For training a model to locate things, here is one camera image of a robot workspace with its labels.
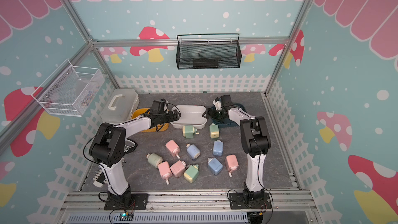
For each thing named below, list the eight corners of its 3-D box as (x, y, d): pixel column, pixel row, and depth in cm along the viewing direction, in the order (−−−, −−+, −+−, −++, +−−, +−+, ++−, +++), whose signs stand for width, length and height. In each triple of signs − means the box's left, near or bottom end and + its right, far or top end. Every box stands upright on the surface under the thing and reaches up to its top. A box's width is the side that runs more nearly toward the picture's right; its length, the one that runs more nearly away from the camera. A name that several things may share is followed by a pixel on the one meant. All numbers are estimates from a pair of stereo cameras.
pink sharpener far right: (226, 177, 83) (227, 173, 77) (224, 159, 89) (226, 154, 84) (237, 177, 83) (240, 173, 77) (235, 159, 89) (237, 154, 84)
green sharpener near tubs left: (183, 138, 98) (182, 132, 92) (184, 131, 101) (182, 125, 95) (199, 138, 98) (198, 132, 92) (199, 131, 101) (199, 125, 95)
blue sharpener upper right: (212, 157, 90) (213, 152, 85) (212, 144, 95) (212, 139, 90) (222, 157, 90) (223, 152, 85) (221, 144, 95) (222, 139, 90)
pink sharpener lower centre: (171, 178, 83) (169, 174, 77) (173, 165, 87) (171, 160, 82) (185, 178, 83) (184, 174, 77) (186, 165, 87) (185, 160, 82)
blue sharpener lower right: (215, 177, 83) (216, 172, 77) (205, 166, 87) (205, 161, 81) (222, 170, 86) (223, 165, 80) (211, 159, 89) (212, 154, 83)
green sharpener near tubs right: (209, 139, 97) (210, 134, 92) (209, 128, 102) (209, 123, 97) (218, 139, 97) (219, 134, 92) (217, 128, 102) (218, 123, 97)
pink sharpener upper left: (176, 160, 89) (174, 155, 83) (167, 149, 94) (164, 143, 88) (183, 154, 91) (182, 149, 86) (174, 143, 96) (172, 137, 90)
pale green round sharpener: (148, 165, 88) (143, 159, 81) (153, 157, 91) (149, 150, 84) (159, 171, 86) (155, 166, 79) (165, 163, 89) (161, 157, 82)
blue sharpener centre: (185, 152, 92) (183, 146, 85) (191, 147, 94) (190, 140, 88) (194, 162, 88) (193, 156, 82) (200, 156, 91) (200, 150, 84)
